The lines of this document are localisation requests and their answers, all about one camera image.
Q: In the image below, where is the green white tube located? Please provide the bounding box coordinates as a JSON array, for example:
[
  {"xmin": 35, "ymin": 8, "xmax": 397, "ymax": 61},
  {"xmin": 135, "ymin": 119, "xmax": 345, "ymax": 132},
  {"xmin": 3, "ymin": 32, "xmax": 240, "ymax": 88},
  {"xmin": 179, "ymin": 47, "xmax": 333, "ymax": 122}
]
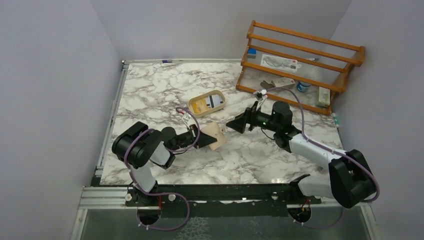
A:
[{"xmin": 331, "ymin": 112, "xmax": 340, "ymax": 128}]

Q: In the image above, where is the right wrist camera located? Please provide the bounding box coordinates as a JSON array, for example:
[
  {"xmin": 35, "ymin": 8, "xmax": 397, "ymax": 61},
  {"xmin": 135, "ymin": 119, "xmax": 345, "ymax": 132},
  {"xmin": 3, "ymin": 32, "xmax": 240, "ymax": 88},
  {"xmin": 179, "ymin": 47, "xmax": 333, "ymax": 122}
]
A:
[{"xmin": 253, "ymin": 89, "xmax": 268, "ymax": 102}]

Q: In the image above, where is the grey box with red label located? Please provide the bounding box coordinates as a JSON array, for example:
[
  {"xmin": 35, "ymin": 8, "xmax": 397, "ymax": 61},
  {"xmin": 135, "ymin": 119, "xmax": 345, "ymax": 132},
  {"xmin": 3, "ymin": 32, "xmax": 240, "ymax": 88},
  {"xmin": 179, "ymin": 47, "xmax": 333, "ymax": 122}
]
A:
[{"xmin": 271, "ymin": 77, "xmax": 296, "ymax": 89}]

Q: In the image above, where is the beige oval tray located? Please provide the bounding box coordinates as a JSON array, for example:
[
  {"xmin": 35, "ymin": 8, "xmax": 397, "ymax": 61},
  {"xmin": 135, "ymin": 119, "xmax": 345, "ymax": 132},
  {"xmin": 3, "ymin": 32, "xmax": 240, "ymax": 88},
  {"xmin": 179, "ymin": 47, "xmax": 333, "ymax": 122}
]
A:
[{"xmin": 187, "ymin": 90, "xmax": 226, "ymax": 118}]

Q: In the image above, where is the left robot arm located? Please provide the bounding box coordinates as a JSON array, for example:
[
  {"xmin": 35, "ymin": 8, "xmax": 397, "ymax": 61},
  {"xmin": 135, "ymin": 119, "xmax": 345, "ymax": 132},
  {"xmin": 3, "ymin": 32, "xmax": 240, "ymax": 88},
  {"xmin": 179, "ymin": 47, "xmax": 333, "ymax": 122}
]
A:
[{"xmin": 111, "ymin": 121, "xmax": 218, "ymax": 206}]

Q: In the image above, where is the brown small object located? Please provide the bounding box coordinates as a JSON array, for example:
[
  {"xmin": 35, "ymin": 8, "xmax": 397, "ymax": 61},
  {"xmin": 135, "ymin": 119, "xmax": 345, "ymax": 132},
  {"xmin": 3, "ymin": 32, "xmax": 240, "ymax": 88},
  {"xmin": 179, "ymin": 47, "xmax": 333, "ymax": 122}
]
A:
[{"xmin": 260, "ymin": 80, "xmax": 275, "ymax": 90}]

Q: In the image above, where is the white black card in tray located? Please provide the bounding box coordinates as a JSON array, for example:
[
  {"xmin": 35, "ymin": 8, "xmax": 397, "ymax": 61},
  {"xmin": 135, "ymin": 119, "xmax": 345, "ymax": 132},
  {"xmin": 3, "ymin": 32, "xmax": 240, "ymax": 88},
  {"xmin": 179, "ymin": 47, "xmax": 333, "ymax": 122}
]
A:
[{"xmin": 204, "ymin": 94, "xmax": 224, "ymax": 109}]

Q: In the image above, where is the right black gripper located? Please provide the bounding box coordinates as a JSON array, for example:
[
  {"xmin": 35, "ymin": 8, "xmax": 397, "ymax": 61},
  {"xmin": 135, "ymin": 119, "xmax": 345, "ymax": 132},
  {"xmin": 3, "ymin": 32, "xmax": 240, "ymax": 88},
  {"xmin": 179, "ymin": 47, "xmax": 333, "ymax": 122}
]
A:
[{"xmin": 226, "ymin": 101, "xmax": 280, "ymax": 134}]

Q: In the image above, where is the blue white bottle cap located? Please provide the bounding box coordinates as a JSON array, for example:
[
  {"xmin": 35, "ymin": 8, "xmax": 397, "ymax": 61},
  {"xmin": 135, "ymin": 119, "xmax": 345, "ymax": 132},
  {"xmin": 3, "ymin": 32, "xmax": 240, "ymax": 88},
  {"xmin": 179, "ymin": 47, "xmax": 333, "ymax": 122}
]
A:
[{"xmin": 296, "ymin": 81, "xmax": 311, "ymax": 93}]

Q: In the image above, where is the blue white small box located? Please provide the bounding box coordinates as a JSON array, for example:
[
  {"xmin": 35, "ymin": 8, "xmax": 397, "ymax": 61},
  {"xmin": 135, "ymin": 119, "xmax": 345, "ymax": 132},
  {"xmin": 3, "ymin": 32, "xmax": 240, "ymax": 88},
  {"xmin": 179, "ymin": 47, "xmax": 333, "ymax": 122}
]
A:
[{"xmin": 247, "ymin": 48, "xmax": 257, "ymax": 59}]

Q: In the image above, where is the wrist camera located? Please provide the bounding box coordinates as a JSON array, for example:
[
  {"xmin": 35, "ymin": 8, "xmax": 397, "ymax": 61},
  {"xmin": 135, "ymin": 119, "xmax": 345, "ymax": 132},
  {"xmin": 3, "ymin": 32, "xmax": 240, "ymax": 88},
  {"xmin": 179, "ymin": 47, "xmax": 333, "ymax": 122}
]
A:
[
  {"xmin": 253, "ymin": 89, "xmax": 268, "ymax": 102},
  {"xmin": 181, "ymin": 112, "xmax": 192, "ymax": 123}
]

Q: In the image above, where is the orange card in tray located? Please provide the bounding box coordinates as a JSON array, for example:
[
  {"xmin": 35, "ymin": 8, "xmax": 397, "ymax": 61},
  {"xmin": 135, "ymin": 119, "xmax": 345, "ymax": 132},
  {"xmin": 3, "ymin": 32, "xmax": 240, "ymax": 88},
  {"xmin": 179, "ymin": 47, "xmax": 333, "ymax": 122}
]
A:
[{"xmin": 191, "ymin": 100, "xmax": 208, "ymax": 114}]

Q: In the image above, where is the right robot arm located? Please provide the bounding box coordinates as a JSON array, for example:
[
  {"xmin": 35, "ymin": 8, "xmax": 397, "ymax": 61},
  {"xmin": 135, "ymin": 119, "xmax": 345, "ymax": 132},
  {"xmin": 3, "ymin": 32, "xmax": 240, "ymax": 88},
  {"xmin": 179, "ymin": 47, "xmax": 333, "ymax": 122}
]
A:
[{"xmin": 226, "ymin": 101, "xmax": 380, "ymax": 209}]

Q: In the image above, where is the wooden shelf rack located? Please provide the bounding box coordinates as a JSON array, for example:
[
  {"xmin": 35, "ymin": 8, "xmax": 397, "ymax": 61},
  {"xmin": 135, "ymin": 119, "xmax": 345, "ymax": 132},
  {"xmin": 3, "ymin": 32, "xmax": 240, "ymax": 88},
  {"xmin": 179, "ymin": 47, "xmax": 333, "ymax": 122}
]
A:
[{"xmin": 235, "ymin": 20, "xmax": 366, "ymax": 115}]

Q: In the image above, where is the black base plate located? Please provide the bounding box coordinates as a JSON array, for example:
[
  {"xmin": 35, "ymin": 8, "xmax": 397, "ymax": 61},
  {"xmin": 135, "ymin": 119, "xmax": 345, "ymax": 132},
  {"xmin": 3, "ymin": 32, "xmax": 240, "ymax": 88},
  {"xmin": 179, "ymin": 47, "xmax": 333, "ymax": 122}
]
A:
[{"xmin": 91, "ymin": 177, "xmax": 322, "ymax": 219}]

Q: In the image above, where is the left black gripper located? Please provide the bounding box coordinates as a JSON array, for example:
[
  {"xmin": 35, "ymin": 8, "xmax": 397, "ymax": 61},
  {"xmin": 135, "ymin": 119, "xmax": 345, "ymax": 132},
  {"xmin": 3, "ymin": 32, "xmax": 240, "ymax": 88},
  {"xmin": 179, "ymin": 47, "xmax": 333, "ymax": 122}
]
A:
[{"xmin": 170, "ymin": 123, "xmax": 217, "ymax": 151}]

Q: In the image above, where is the clear packet with red label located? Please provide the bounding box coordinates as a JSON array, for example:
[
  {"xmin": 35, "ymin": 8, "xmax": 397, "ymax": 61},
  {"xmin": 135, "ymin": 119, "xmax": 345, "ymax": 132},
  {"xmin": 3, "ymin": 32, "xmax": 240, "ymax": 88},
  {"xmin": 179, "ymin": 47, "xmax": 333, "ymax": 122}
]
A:
[{"xmin": 260, "ymin": 54, "xmax": 302, "ymax": 73}]

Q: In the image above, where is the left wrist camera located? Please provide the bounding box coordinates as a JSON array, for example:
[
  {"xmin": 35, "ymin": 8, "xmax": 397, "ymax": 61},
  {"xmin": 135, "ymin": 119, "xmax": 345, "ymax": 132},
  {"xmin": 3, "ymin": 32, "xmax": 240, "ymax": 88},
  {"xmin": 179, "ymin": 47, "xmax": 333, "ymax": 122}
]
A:
[{"xmin": 181, "ymin": 112, "xmax": 192, "ymax": 123}]

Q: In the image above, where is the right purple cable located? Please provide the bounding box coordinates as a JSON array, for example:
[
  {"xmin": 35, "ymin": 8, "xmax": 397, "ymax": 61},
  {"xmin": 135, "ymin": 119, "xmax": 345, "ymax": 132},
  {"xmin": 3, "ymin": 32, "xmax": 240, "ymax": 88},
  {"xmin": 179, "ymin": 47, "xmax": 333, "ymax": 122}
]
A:
[{"xmin": 264, "ymin": 86, "xmax": 381, "ymax": 230}]

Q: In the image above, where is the green white small box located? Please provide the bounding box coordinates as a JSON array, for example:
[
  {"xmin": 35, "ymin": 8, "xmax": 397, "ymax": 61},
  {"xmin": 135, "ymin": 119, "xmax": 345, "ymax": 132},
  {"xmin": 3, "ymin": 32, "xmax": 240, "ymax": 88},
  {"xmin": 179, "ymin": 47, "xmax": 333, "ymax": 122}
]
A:
[{"xmin": 316, "ymin": 87, "xmax": 331, "ymax": 108}]

